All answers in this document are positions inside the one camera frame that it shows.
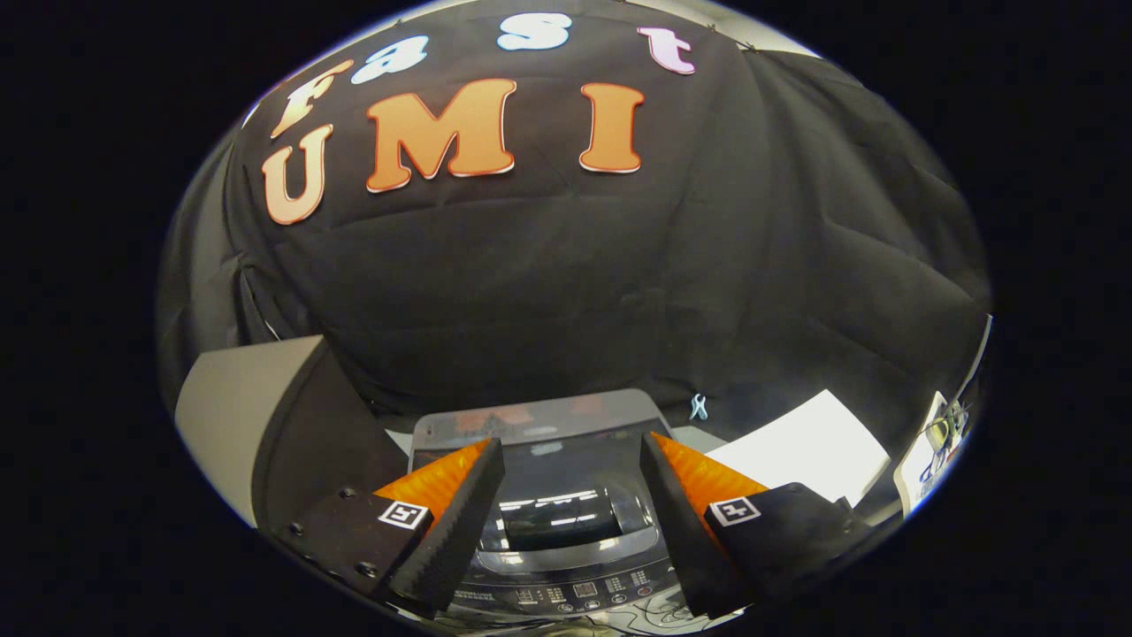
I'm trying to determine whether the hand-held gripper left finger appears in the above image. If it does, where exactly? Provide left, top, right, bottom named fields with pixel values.
left=279, top=438, right=507, bottom=620

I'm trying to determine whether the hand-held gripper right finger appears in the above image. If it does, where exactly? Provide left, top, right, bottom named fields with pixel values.
left=639, top=432, right=872, bottom=620

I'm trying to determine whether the grey washing machine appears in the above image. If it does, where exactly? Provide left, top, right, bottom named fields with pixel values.
left=386, top=425, right=735, bottom=633

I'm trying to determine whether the white flat panel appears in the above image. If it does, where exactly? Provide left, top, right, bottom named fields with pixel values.
left=707, top=389, right=892, bottom=507

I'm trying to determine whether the white side table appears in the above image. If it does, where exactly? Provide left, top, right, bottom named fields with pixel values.
left=893, top=389, right=974, bottom=516

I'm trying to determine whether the grey table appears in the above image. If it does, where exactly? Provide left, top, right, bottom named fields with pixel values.
left=174, top=334, right=408, bottom=532

